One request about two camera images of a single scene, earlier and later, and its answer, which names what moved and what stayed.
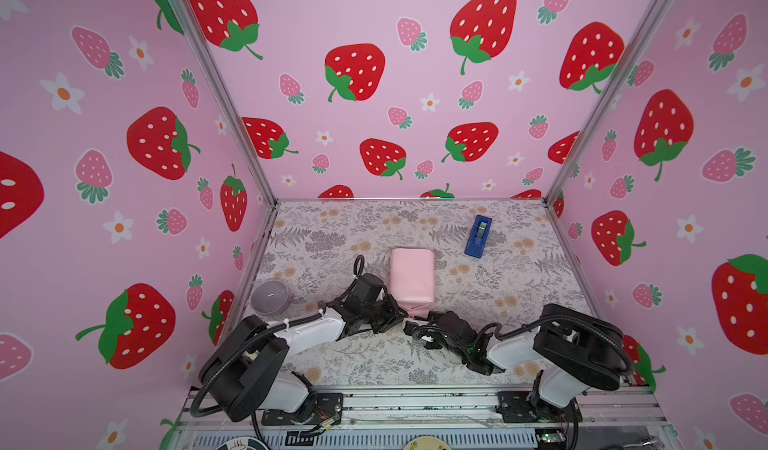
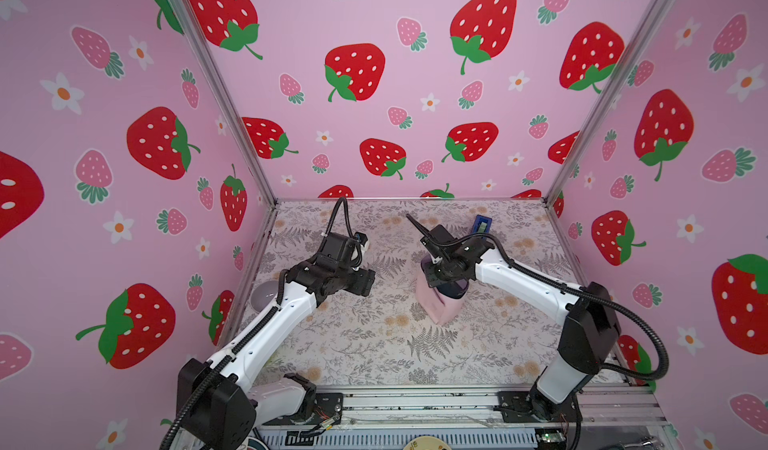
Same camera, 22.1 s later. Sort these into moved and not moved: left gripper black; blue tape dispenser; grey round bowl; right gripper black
Moved: right gripper black; left gripper black
Not moved: grey round bowl; blue tape dispenser
